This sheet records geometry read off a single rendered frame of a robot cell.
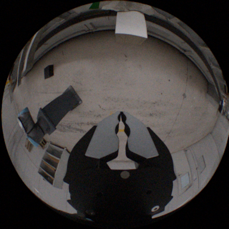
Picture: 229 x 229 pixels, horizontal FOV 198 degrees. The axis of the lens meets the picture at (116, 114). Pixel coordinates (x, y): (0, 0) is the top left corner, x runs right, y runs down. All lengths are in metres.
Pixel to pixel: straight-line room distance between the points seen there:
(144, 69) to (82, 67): 0.77
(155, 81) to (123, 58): 0.49
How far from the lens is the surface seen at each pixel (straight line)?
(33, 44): 0.28
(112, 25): 0.97
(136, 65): 0.96
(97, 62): 0.97
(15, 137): 0.66
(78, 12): 0.44
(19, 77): 0.50
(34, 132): 0.71
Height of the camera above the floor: 0.93
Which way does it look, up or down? 57 degrees down
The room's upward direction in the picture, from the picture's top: 177 degrees counter-clockwise
